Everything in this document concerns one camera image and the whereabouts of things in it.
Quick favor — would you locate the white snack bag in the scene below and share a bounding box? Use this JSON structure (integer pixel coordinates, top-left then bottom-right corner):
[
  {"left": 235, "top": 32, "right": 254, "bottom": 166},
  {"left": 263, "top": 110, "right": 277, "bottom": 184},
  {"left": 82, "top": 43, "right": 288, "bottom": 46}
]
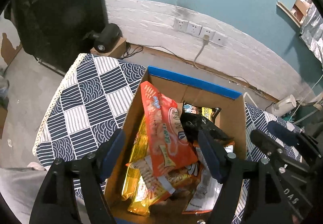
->
[{"left": 182, "top": 147, "right": 222, "bottom": 215}]

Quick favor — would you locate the black cartoon snack bag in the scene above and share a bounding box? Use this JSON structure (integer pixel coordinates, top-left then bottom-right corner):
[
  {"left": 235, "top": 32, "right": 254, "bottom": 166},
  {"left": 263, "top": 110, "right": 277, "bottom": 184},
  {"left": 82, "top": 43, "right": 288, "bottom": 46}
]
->
[{"left": 182, "top": 101, "right": 222, "bottom": 124}]

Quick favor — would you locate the black yellow snack bag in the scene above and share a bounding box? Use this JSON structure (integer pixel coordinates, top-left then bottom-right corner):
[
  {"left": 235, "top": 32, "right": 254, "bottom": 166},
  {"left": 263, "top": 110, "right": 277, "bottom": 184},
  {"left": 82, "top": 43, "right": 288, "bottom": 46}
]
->
[{"left": 180, "top": 112, "right": 234, "bottom": 146}]

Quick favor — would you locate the yellow long biscuit box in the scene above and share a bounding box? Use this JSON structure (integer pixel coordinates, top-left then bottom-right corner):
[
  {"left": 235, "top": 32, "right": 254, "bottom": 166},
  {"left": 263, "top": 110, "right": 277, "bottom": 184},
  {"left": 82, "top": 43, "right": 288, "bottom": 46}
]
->
[{"left": 122, "top": 116, "right": 148, "bottom": 201}]

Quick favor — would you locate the orange yellow chips bag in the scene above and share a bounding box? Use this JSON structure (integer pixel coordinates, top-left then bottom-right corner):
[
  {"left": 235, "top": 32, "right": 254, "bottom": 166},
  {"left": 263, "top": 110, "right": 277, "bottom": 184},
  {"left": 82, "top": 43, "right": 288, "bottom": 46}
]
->
[{"left": 127, "top": 156, "right": 202, "bottom": 216}]

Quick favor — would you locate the red snack bag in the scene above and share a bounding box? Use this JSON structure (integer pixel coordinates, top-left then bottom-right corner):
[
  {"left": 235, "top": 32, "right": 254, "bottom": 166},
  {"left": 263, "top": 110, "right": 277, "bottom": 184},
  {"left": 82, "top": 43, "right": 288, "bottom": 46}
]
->
[{"left": 140, "top": 81, "right": 198, "bottom": 177}]

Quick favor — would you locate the white kettle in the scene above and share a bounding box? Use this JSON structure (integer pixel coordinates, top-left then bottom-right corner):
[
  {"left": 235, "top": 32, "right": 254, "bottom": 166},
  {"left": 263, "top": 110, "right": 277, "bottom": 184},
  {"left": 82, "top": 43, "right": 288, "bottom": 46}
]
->
[{"left": 269, "top": 94, "right": 297, "bottom": 117}]

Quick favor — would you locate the blue cardboard box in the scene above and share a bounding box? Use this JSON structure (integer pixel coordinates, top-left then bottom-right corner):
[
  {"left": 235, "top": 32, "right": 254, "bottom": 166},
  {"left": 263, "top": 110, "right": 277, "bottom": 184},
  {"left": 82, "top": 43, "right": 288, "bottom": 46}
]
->
[{"left": 105, "top": 66, "right": 246, "bottom": 223}]

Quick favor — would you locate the navy patterned tablecloth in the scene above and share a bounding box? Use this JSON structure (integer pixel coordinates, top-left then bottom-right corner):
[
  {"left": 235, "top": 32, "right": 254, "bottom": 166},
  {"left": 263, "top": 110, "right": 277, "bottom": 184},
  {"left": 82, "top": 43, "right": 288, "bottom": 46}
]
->
[{"left": 32, "top": 53, "right": 303, "bottom": 224}]

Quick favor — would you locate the black projector on box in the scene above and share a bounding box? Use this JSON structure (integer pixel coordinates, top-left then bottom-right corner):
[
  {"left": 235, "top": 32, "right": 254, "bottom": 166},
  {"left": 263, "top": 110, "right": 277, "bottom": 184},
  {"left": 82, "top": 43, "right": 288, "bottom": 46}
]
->
[{"left": 83, "top": 23, "right": 122, "bottom": 53}]

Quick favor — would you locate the black cabinet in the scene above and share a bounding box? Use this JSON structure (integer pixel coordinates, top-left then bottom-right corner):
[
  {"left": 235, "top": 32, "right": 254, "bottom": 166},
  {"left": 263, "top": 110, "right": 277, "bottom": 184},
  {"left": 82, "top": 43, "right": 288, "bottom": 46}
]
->
[{"left": 4, "top": 0, "right": 107, "bottom": 71}]

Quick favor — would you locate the white wall socket strip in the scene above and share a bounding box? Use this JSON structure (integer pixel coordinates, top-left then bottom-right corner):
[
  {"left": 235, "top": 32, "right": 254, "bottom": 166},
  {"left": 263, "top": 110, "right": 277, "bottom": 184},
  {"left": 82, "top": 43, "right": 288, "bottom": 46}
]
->
[{"left": 173, "top": 18, "right": 228, "bottom": 46}]

